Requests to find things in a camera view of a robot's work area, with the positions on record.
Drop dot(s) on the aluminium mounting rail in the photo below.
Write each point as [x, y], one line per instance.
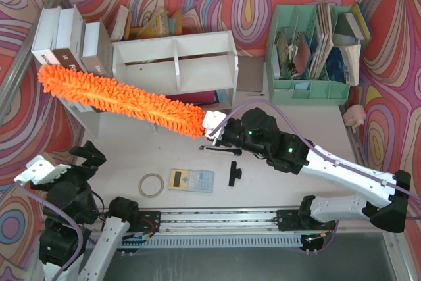
[149, 221]

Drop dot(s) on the white side shelf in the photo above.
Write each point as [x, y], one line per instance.
[86, 115]

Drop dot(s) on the orange microfiber duster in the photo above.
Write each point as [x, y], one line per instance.
[109, 95]

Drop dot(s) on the clear tape roll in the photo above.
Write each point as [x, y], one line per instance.
[151, 185]

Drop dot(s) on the stack of coloured paper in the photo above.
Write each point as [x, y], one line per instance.
[201, 99]

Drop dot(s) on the white wooden bookshelf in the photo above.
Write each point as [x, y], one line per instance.
[180, 64]

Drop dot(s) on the brown book Fredonia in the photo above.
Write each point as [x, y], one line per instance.
[69, 41]

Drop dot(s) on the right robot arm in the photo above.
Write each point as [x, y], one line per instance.
[380, 198]

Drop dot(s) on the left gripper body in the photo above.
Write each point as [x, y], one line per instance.
[77, 169]

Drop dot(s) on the black clip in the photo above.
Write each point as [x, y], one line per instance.
[235, 174]

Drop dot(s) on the grey book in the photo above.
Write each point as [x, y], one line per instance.
[97, 51]

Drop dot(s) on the pink pig figurine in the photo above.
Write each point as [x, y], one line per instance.
[354, 117]

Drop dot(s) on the beige blue calculator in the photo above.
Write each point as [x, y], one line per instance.
[191, 180]

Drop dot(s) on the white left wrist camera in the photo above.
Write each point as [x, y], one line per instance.
[39, 170]

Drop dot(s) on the books behind shelf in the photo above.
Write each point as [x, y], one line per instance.
[157, 26]

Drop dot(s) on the mint green desk organizer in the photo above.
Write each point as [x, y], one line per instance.
[295, 51]

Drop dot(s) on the white book Mademoiselle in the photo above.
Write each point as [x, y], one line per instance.
[46, 36]

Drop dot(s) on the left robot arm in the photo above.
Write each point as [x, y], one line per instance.
[63, 242]

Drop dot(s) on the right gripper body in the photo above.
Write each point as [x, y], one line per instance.
[223, 135]

